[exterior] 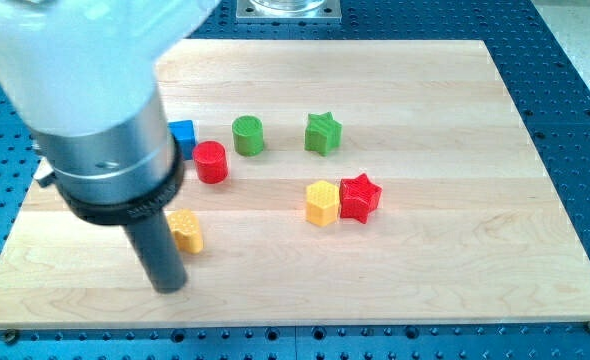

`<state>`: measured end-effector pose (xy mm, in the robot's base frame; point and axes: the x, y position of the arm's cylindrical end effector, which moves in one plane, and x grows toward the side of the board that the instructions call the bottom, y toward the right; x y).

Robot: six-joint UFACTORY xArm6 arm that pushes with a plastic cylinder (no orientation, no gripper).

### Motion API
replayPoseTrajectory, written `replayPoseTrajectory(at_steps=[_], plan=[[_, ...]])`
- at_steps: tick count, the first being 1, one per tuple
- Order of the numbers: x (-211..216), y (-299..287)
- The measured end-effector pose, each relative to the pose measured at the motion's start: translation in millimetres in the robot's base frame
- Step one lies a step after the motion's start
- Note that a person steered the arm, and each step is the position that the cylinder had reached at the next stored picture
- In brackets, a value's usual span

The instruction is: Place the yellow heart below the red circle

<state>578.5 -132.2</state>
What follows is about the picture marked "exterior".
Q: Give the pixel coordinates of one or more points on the blue cube block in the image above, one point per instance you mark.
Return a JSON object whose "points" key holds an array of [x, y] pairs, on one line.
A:
{"points": [[184, 132]]}

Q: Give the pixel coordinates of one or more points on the yellow heart block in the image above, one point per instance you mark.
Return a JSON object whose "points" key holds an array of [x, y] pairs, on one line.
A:
{"points": [[186, 231]]}

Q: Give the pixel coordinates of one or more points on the yellow hexagon block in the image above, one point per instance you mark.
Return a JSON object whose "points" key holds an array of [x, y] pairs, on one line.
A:
{"points": [[322, 203]]}

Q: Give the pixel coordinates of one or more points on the metal base plate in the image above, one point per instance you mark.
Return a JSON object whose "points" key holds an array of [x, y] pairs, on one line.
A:
{"points": [[259, 10]]}

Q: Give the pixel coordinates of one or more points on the green cylinder block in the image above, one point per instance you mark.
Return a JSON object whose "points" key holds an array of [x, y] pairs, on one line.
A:
{"points": [[248, 135]]}

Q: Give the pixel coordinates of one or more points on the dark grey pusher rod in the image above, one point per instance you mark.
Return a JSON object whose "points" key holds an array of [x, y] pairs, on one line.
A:
{"points": [[155, 247]]}

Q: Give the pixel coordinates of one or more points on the wooden board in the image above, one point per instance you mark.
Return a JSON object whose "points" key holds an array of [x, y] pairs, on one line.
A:
{"points": [[469, 227]]}

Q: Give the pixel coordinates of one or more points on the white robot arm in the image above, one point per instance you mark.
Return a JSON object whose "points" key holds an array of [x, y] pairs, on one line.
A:
{"points": [[81, 75]]}

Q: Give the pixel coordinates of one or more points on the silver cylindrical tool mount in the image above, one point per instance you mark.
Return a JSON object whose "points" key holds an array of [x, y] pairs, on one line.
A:
{"points": [[122, 174]]}

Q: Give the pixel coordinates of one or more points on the green star block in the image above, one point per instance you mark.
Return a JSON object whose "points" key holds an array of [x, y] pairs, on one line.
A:
{"points": [[322, 133]]}

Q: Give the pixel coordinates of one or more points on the red cylinder block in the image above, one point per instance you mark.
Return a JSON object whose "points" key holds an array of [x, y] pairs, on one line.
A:
{"points": [[210, 162]]}

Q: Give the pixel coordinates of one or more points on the red star block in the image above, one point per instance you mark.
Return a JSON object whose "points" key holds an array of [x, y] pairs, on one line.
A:
{"points": [[359, 197]]}

